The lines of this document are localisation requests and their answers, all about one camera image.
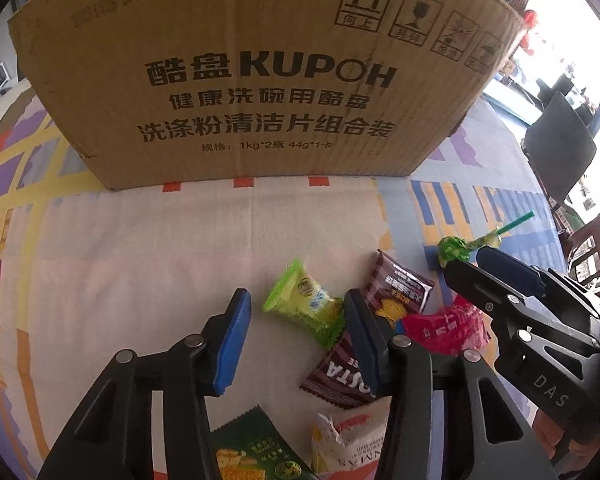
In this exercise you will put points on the person's right hand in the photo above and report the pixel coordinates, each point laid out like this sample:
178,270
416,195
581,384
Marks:
547,432

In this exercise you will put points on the dark wooden chair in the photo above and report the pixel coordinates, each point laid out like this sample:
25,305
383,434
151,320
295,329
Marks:
595,240

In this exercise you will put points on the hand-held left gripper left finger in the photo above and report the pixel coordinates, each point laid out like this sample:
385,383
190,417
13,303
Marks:
230,345

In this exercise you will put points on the colourful patterned tablecloth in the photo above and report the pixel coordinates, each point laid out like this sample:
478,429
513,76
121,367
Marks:
130,260

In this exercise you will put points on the magenta snack packet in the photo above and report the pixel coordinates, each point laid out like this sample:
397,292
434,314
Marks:
440,330

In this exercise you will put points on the white snack packet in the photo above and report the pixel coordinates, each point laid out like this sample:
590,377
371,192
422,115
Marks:
350,440

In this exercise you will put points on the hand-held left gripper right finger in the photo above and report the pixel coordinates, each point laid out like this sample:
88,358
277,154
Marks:
367,345

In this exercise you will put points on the brown cardboard box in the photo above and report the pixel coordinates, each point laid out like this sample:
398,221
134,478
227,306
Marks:
260,35

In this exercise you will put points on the white storage rack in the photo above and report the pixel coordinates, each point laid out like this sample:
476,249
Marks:
1,80

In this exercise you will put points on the green lollipop with green stick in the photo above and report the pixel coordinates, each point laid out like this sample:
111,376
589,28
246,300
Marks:
452,252

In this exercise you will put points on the brown striped wafer packet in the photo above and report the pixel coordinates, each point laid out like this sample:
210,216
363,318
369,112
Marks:
337,375

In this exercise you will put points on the dark green cracker packet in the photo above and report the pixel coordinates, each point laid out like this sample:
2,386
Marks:
250,455

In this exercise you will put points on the light green candy packet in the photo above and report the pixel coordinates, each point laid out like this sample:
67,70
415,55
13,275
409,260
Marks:
305,300

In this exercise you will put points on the red foil balloons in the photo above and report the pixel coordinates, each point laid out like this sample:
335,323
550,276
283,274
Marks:
530,19

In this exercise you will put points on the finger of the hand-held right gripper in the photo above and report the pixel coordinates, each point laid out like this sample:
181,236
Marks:
480,287
510,270

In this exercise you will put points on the white coffee table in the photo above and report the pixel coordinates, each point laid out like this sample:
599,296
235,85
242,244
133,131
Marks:
515,102

